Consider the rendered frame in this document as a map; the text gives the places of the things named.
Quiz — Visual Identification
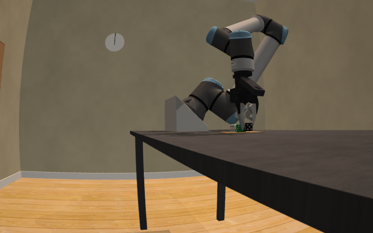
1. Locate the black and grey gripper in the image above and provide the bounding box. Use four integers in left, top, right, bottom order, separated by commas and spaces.
230, 70, 258, 131

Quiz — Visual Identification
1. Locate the green die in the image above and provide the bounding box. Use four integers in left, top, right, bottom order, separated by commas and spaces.
236, 124, 246, 132

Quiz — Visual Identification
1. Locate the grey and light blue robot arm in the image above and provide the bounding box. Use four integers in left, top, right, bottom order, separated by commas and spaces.
182, 15, 288, 125

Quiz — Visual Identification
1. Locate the black die with white pips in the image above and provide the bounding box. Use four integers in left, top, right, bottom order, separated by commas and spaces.
243, 123, 253, 131

